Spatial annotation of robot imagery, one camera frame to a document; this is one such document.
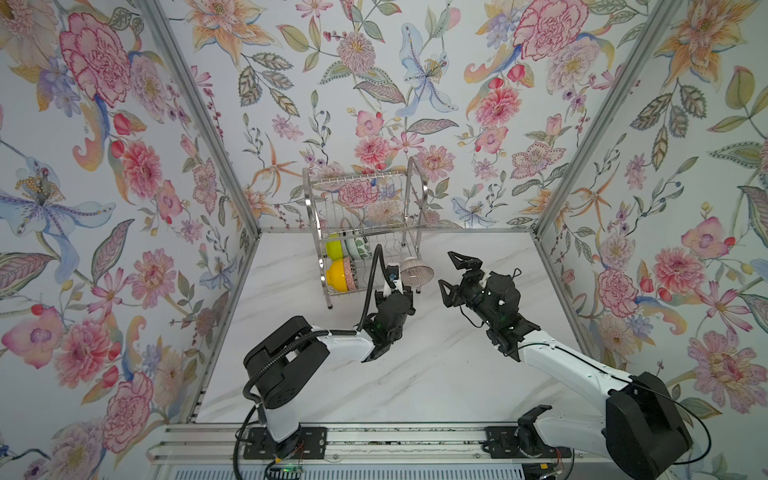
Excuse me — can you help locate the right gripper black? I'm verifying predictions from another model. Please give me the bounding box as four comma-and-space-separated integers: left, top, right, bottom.
439, 253, 499, 334

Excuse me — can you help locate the pink striped bowl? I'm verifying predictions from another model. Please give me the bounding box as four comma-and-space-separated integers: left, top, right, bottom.
400, 257, 434, 292

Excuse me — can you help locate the yellow bowl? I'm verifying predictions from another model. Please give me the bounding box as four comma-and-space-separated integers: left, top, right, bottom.
326, 258, 348, 293

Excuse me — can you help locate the green leaf pattern bowl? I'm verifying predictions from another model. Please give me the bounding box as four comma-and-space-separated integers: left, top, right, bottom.
355, 236, 373, 260

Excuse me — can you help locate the lime green bowl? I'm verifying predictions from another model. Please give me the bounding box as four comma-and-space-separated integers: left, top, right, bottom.
325, 234, 345, 262

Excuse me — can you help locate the steel wire dish rack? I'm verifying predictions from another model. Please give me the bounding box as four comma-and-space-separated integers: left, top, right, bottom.
301, 158, 428, 309

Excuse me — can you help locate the black white floral bowl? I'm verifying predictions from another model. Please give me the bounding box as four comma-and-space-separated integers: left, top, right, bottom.
344, 259, 358, 291

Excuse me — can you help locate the pale teal glass bowl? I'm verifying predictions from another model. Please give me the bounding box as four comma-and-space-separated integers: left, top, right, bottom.
347, 238, 361, 261

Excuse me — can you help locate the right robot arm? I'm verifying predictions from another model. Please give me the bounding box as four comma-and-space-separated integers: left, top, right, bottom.
438, 251, 694, 479

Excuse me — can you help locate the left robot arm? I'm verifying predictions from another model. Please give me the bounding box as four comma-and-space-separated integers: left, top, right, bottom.
243, 287, 415, 444

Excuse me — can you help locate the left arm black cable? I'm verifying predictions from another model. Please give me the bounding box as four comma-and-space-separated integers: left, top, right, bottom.
232, 243, 391, 480

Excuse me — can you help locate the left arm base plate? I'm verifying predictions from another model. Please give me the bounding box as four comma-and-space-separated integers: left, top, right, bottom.
242, 427, 328, 460

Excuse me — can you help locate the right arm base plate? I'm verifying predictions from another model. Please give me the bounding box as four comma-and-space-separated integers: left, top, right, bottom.
482, 425, 572, 459

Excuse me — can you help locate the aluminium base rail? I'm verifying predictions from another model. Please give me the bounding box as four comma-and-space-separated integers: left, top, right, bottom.
146, 421, 661, 466

